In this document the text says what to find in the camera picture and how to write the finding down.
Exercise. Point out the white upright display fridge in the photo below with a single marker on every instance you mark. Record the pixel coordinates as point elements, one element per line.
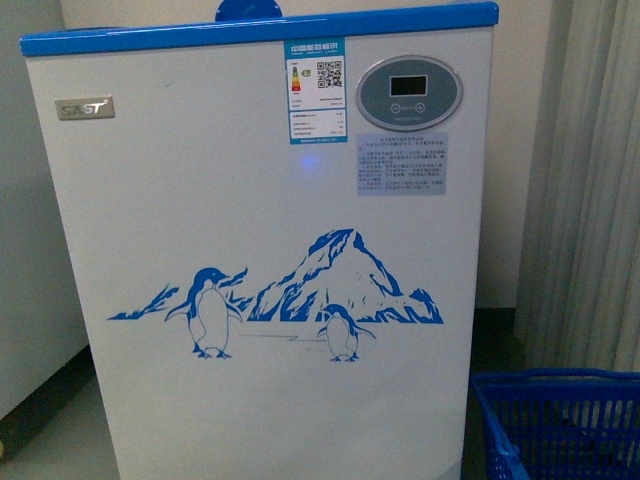
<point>42,327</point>

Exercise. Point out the white blue chest freezer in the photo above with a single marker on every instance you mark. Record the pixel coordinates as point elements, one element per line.
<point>273,226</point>

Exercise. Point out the white pleated curtain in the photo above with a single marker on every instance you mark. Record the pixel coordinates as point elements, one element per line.
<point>578,293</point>

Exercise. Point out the blue plastic shopping basket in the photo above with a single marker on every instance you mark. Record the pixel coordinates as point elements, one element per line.
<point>568,423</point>

